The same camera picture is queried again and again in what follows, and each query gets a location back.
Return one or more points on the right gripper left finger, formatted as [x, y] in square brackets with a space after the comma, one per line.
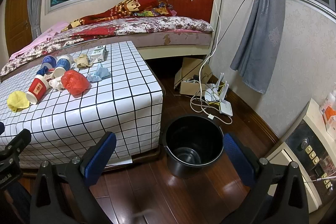
[49, 202]

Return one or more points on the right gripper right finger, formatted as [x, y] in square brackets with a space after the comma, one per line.
[277, 193]

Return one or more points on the black trash bucket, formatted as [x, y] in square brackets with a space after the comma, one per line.
[192, 142]

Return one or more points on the white cabinet with safe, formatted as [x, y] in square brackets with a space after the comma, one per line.
[313, 149]

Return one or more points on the yellow crumpled plastic bag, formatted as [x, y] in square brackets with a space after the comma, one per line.
[17, 101]

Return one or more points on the white grid tablecloth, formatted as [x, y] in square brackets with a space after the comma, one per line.
[127, 103]

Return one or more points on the red paper cup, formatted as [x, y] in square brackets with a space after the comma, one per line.
[37, 89]

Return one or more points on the orange white bottle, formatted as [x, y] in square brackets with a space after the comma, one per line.
[327, 109]

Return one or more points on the white crumpled tissue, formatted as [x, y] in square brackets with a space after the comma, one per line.
[54, 82]

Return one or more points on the red crumpled plastic bag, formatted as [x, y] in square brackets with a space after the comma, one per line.
[75, 83]

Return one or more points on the dark blue crumpled bag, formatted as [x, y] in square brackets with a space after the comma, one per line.
[43, 71]

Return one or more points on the white wifi router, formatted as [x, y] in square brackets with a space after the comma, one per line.
[216, 93]

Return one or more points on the dark blue paper cup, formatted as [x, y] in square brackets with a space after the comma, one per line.
[49, 62]

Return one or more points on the blue white paper cup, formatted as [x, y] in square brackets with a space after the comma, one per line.
[63, 64]

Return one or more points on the light blue crumpled paper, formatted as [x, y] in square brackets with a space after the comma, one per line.
[99, 74]

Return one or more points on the beige crumpled paper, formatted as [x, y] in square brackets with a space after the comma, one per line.
[83, 61]

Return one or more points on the grey tied curtain right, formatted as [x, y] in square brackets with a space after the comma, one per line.
[257, 53]

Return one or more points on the brown wooden door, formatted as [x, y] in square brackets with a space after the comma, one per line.
[17, 25]

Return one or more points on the white green carton box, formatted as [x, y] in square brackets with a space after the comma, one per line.
[99, 54]

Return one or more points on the cardboard box on floor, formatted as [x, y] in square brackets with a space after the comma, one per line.
[191, 75]

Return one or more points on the pink cloth on bed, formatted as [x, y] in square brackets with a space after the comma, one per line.
[45, 36]

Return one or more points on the bed with floral sheet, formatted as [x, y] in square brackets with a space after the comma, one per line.
[108, 29]

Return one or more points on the red patterned blanket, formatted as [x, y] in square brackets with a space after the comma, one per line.
[127, 9]

